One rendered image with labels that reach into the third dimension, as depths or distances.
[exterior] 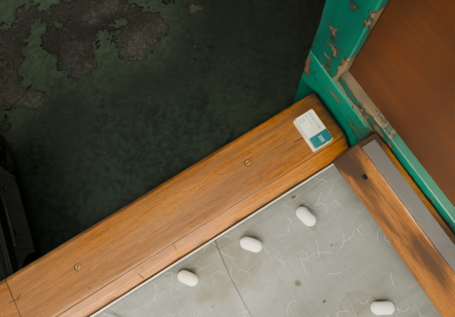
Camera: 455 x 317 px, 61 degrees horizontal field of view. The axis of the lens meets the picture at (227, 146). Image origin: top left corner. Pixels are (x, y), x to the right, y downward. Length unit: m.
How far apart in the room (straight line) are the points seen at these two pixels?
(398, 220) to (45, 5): 1.64
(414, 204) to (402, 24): 0.24
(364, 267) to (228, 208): 0.23
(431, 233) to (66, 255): 0.53
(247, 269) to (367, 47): 0.37
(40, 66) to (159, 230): 1.23
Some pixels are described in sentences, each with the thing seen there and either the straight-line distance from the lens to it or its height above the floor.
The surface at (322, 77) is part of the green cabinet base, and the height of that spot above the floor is 0.82.
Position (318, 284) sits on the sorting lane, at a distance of 0.66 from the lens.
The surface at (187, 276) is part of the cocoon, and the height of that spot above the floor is 0.76.
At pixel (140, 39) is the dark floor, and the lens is 1.66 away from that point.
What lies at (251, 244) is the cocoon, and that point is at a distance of 0.63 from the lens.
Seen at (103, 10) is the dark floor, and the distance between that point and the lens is 1.78.
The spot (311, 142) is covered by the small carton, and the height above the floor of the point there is 0.78.
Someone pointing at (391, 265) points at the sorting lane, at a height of 0.74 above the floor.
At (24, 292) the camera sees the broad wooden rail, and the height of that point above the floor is 0.76.
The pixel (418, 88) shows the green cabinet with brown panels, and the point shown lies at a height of 0.98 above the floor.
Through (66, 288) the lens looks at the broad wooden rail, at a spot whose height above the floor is 0.77.
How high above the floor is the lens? 1.39
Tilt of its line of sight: 75 degrees down
